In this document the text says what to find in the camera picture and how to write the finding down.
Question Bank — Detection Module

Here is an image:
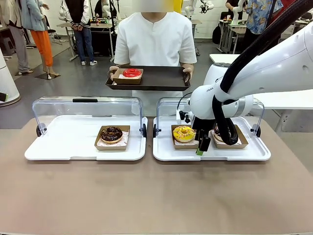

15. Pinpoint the yellow sprinkled donut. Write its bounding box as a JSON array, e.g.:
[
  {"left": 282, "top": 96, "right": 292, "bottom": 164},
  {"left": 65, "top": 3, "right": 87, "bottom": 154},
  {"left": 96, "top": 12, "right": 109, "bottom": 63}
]
[{"left": 172, "top": 125, "right": 197, "bottom": 143}]

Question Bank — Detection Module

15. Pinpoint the figure in grey trousers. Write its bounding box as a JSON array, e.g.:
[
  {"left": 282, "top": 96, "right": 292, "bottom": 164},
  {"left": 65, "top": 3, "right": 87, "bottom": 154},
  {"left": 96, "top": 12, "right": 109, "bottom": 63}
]
[{"left": 0, "top": 0, "right": 34, "bottom": 75}]

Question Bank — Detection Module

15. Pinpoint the seated person in black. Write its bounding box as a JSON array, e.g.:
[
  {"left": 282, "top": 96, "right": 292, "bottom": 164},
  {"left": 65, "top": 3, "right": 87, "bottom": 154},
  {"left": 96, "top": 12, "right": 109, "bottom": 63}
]
[{"left": 94, "top": 0, "right": 118, "bottom": 19}]

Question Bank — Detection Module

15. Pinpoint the person in red shirt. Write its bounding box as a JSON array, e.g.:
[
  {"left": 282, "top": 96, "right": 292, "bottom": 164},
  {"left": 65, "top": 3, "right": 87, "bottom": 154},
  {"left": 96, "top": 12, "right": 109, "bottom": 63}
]
[{"left": 275, "top": 0, "right": 298, "bottom": 23}]

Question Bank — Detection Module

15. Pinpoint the chocolate sprinkle donut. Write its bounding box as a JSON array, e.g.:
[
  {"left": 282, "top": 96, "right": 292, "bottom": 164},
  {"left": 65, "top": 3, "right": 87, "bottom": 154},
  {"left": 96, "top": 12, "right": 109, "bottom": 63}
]
[{"left": 209, "top": 124, "right": 249, "bottom": 150}]

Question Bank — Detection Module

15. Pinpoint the thin black camera cable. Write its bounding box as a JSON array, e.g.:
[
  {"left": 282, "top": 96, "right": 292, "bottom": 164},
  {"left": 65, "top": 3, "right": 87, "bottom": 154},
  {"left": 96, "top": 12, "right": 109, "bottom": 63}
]
[{"left": 177, "top": 92, "right": 194, "bottom": 112}]

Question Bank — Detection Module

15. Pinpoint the person in white shirt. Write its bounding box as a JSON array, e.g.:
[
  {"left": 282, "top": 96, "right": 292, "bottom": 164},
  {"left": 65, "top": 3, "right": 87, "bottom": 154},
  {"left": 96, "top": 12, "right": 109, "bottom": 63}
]
[{"left": 113, "top": 0, "right": 198, "bottom": 117}]

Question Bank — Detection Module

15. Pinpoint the grey background desk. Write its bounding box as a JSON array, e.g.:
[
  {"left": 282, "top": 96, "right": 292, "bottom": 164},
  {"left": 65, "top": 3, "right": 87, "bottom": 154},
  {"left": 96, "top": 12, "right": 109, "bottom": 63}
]
[{"left": 218, "top": 19, "right": 247, "bottom": 54}]

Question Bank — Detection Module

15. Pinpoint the black office chair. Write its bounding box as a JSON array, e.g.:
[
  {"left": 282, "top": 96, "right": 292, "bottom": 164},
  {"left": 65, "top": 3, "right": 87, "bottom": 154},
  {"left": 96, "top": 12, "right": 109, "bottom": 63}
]
[{"left": 44, "top": 14, "right": 63, "bottom": 46}]

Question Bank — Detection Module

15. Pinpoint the clear plastic display lid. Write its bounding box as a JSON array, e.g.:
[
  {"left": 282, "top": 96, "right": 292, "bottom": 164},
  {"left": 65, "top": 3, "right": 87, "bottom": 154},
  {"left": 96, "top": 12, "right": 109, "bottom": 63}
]
[
  {"left": 32, "top": 96, "right": 148, "bottom": 138},
  {"left": 153, "top": 97, "right": 266, "bottom": 138}
]

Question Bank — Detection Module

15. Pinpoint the thick black cable sleeve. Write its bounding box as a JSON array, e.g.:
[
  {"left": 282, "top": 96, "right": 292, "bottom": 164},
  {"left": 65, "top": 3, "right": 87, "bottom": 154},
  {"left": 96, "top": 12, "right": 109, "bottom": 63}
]
[{"left": 212, "top": 0, "right": 313, "bottom": 146}]

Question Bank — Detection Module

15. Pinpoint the person in jeans and jacket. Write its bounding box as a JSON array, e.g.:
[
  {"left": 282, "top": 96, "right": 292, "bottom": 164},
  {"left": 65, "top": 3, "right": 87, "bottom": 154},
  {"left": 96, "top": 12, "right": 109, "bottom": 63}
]
[{"left": 64, "top": 0, "right": 98, "bottom": 67}]

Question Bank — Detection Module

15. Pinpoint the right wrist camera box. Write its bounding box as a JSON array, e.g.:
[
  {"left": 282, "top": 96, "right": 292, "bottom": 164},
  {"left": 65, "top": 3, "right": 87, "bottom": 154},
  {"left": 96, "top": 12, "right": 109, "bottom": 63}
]
[{"left": 175, "top": 109, "right": 193, "bottom": 125}]

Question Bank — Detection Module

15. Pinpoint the large white table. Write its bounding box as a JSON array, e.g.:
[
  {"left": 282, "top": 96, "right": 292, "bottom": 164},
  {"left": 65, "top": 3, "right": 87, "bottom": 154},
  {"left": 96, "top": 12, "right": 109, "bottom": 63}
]
[{"left": 209, "top": 53, "right": 313, "bottom": 133}]

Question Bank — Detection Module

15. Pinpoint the dark donut with coloured sprinkles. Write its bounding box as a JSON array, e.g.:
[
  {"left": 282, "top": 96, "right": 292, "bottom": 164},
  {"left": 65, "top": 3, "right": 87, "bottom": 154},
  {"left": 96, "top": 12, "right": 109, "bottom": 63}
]
[{"left": 213, "top": 123, "right": 223, "bottom": 138}]

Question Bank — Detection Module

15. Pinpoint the person in blue floral shirt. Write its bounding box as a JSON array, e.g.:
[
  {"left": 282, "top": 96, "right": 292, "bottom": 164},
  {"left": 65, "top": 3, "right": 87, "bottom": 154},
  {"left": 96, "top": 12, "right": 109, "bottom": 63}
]
[{"left": 243, "top": 0, "right": 284, "bottom": 49}]

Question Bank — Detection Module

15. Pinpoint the dark stool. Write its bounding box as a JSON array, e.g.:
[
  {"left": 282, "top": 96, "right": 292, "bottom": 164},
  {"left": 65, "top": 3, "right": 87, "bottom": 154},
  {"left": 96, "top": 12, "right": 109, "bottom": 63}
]
[{"left": 1, "top": 36, "right": 16, "bottom": 57}]

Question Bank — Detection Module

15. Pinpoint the white printed paper liner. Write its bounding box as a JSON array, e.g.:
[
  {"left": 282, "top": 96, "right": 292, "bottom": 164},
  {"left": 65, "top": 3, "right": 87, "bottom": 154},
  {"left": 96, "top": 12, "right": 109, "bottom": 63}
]
[
  {"left": 174, "top": 139, "right": 199, "bottom": 146},
  {"left": 97, "top": 130, "right": 130, "bottom": 147}
]

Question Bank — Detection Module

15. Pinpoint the narrow background desk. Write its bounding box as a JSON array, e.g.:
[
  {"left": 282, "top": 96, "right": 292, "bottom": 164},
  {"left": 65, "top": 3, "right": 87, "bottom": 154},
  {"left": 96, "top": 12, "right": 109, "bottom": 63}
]
[{"left": 189, "top": 19, "right": 202, "bottom": 57}]

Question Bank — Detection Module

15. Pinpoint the yellow glazed donut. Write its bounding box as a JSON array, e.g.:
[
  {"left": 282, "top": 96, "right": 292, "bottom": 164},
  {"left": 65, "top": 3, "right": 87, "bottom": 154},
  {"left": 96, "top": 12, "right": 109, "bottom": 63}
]
[{"left": 171, "top": 124, "right": 201, "bottom": 150}]

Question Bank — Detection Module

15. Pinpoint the black backpack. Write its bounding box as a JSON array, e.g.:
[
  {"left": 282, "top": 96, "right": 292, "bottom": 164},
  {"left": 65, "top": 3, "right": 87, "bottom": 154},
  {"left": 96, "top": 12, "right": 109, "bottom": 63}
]
[{"left": 212, "top": 23, "right": 222, "bottom": 46}]

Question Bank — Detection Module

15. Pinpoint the person's right hand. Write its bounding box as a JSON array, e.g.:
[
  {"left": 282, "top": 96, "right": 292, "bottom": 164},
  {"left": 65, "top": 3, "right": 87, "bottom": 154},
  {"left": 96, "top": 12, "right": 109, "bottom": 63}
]
[{"left": 108, "top": 65, "right": 121, "bottom": 82}]

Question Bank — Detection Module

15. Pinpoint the person's left hand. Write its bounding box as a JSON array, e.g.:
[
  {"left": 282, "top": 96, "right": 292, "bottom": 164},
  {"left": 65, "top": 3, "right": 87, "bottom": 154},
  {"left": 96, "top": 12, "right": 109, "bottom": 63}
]
[{"left": 181, "top": 64, "right": 195, "bottom": 83}]

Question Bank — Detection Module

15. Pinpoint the red glazed donut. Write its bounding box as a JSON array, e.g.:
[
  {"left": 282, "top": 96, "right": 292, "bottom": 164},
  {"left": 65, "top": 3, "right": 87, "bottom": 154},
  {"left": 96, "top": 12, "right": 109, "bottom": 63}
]
[
  {"left": 112, "top": 68, "right": 145, "bottom": 86},
  {"left": 122, "top": 68, "right": 143, "bottom": 79}
]

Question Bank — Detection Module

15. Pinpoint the white plastic display tray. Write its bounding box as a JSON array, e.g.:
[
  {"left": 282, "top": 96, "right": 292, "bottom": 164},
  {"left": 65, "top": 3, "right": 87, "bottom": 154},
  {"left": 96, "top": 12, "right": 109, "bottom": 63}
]
[
  {"left": 153, "top": 115, "right": 272, "bottom": 162},
  {"left": 24, "top": 115, "right": 148, "bottom": 162}
]

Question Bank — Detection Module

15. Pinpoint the dark brown serving tray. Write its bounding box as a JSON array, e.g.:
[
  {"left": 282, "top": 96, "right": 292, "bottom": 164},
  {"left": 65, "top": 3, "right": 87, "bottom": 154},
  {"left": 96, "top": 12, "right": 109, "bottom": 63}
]
[{"left": 105, "top": 65, "right": 192, "bottom": 92}]

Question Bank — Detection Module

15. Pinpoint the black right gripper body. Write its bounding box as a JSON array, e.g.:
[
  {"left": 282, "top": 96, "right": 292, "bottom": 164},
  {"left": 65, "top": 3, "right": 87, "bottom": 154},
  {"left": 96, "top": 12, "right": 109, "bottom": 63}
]
[{"left": 193, "top": 119, "right": 209, "bottom": 138}]

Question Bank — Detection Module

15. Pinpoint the chocolate donut with nuts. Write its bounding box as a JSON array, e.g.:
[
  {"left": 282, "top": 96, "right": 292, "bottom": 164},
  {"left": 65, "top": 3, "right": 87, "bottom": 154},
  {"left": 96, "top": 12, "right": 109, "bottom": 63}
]
[{"left": 100, "top": 126, "right": 124, "bottom": 144}]

